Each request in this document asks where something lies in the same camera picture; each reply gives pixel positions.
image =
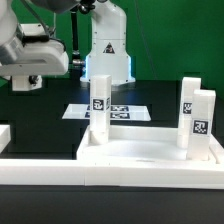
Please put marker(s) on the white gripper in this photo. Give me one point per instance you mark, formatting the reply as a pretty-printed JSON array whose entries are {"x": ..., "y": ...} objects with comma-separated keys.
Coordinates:
[{"x": 34, "y": 54}]

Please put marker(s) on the white desk top tray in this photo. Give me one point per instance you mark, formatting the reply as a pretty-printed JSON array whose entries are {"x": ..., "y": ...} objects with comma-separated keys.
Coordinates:
[{"x": 136, "y": 143}]

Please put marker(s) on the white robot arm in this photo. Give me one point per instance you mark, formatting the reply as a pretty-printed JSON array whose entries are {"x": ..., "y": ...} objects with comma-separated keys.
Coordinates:
[{"x": 108, "y": 55}]

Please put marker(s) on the fiducial marker sheet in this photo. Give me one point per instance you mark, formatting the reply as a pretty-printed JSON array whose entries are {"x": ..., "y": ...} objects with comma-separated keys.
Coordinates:
[{"x": 118, "y": 112}]

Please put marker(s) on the white left fence piece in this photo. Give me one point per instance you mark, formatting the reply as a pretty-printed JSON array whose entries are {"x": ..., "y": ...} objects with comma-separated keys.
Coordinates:
[{"x": 5, "y": 136}]

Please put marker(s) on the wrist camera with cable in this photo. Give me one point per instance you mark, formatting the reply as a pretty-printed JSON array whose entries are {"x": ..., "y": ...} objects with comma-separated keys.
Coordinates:
[{"x": 26, "y": 83}]

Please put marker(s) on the white front fence wall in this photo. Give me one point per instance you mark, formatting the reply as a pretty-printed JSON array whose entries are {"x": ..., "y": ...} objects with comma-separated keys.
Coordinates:
[{"x": 130, "y": 174}]

